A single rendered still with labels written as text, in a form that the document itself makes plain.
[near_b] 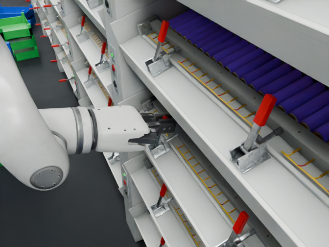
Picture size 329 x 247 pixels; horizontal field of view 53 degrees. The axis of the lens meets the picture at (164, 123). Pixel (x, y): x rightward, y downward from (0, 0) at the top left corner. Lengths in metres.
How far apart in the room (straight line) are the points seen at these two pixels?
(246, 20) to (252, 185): 0.18
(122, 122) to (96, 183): 0.82
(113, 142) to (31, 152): 0.16
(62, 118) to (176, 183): 0.25
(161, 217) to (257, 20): 0.61
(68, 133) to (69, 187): 0.85
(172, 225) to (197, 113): 0.40
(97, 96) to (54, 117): 0.73
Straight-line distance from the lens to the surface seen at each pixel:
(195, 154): 0.64
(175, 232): 0.80
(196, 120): 0.47
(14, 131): 0.46
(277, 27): 0.29
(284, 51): 0.30
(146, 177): 0.92
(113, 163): 1.26
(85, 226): 1.26
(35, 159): 0.48
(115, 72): 0.80
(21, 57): 2.54
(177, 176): 0.65
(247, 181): 0.39
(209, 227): 0.58
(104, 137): 0.58
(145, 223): 1.07
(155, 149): 0.68
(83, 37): 1.28
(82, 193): 1.37
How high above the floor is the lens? 0.99
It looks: 36 degrees down
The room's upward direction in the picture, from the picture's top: straight up
